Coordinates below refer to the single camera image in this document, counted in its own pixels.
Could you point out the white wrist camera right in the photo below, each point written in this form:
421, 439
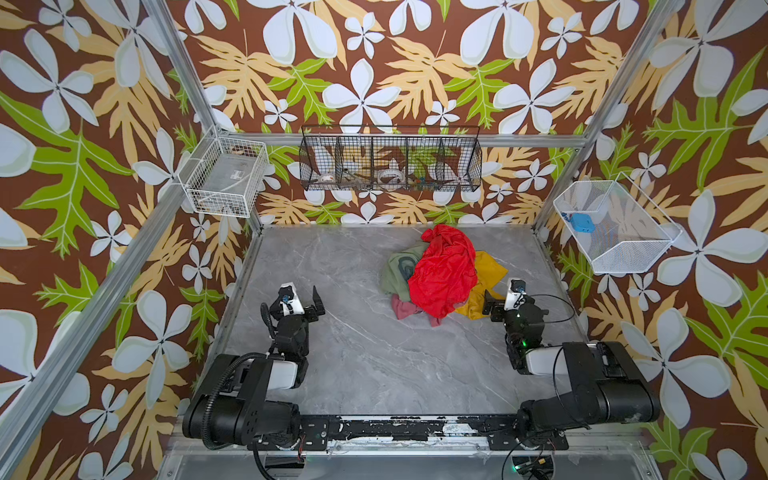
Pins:
515, 294

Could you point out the white mesh basket right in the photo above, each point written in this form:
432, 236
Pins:
632, 231

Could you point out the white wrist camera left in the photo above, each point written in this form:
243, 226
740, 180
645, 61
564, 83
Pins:
288, 300

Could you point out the yellow cloth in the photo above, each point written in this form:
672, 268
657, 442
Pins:
489, 274

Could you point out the blue object in basket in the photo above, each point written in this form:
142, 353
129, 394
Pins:
582, 223

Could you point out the green cloth with grey collar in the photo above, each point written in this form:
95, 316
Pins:
398, 269

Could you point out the black wire basket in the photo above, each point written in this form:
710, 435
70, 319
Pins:
390, 158

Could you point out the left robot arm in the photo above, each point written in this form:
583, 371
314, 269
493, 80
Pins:
230, 405

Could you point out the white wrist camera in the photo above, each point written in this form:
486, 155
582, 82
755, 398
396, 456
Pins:
288, 300
515, 294

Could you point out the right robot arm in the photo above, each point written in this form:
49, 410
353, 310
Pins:
606, 385

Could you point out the white wire basket left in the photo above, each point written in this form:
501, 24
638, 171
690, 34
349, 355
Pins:
222, 175

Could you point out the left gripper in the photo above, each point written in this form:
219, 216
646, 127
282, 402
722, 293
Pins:
310, 314

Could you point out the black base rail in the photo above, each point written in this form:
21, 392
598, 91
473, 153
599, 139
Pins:
321, 433

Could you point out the pink cloth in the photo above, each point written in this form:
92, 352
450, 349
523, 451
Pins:
404, 309

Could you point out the red cloth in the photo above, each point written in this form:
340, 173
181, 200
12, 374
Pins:
445, 275

